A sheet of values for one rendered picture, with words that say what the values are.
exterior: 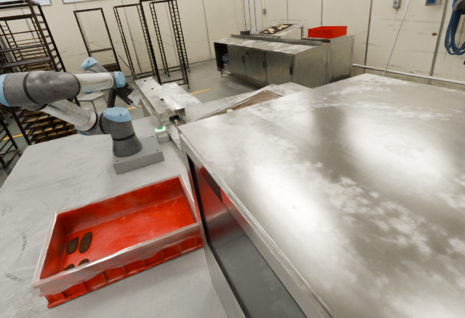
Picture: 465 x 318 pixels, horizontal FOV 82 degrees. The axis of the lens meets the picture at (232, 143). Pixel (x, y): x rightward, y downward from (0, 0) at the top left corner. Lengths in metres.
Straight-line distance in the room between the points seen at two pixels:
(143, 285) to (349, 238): 0.72
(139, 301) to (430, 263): 0.74
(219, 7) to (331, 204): 8.81
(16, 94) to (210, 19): 7.98
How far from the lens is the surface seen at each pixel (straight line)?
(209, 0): 8.93
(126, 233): 1.09
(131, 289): 0.92
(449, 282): 0.28
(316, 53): 4.20
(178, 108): 1.89
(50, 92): 1.14
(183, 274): 0.89
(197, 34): 8.77
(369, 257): 0.27
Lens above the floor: 1.50
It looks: 27 degrees down
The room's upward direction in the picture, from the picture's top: 8 degrees counter-clockwise
